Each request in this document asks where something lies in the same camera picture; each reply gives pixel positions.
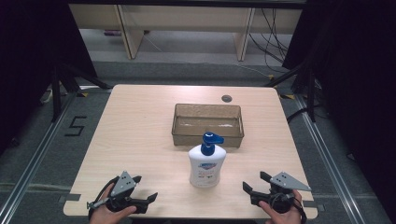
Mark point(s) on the black curtain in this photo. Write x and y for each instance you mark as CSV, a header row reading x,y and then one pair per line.
x,y
34,62
358,77

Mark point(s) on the person's right hand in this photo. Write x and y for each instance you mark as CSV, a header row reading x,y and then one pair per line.
x,y
285,217

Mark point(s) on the transparent brown plastic box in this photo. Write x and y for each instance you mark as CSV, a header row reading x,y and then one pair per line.
x,y
207,126

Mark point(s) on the aluminium floor rail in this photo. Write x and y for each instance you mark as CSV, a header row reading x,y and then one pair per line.
x,y
34,161
330,161

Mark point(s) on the beige wooden desk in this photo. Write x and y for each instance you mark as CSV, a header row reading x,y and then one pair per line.
x,y
186,21

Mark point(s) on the white pump bottle blue dispenser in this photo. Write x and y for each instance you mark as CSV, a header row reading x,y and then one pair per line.
x,y
206,168

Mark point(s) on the black metal stand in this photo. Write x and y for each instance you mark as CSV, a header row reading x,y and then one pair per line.
x,y
310,93
56,93

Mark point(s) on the round grey table grommet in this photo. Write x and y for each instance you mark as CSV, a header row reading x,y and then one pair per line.
x,y
226,98

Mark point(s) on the person's left hand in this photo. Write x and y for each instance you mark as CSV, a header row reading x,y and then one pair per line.
x,y
106,215

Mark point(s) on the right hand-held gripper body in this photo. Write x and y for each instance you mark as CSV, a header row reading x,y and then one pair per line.
x,y
285,183

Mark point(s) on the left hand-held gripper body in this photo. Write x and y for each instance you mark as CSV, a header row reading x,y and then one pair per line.
x,y
123,183

